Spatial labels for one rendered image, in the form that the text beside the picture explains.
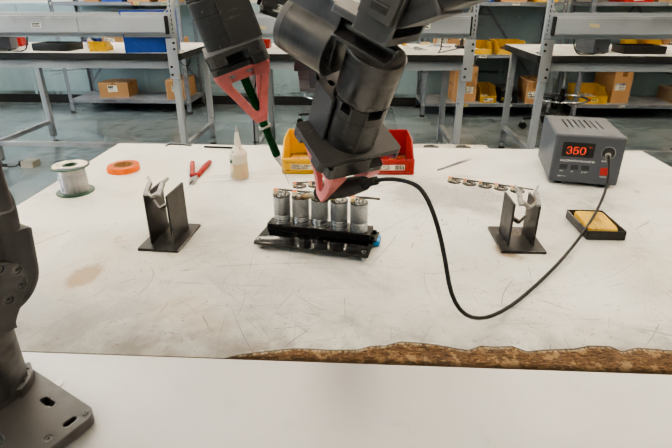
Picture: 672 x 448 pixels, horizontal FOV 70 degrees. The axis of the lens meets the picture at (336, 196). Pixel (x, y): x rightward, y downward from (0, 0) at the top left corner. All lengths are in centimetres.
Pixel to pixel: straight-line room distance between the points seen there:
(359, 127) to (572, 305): 32
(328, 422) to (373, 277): 22
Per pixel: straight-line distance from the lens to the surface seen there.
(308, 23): 47
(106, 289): 64
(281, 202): 67
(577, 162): 96
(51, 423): 47
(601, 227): 78
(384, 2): 41
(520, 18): 523
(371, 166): 52
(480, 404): 46
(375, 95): 45
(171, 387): 48
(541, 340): 55
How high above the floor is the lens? 107
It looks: 23 degrees down
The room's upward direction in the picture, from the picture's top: straight up
